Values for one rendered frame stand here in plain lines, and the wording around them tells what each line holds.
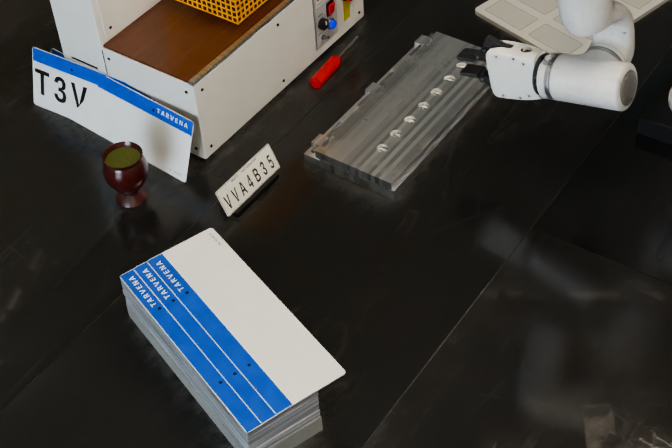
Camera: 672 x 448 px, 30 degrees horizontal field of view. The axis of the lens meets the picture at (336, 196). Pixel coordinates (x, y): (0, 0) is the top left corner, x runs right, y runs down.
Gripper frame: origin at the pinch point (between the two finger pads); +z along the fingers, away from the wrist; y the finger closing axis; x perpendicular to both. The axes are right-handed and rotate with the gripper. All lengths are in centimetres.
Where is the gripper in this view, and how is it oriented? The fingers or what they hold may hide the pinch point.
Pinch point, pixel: (471, 63)
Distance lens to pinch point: 234.3
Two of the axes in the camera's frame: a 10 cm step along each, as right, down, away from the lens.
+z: -7.8, -1.9, 5.9
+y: 2.4, 7.8, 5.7
